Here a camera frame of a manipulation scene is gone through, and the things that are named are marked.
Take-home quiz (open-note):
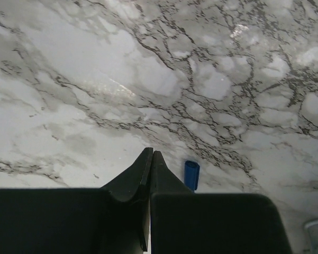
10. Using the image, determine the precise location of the blue marker cap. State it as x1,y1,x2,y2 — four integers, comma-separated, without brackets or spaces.
184,160,200,192

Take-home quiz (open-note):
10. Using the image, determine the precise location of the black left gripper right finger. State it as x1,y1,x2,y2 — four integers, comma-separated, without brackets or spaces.
150,151,292,253

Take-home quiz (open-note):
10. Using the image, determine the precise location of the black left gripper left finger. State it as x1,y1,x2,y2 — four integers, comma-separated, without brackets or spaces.
0,148,153,253

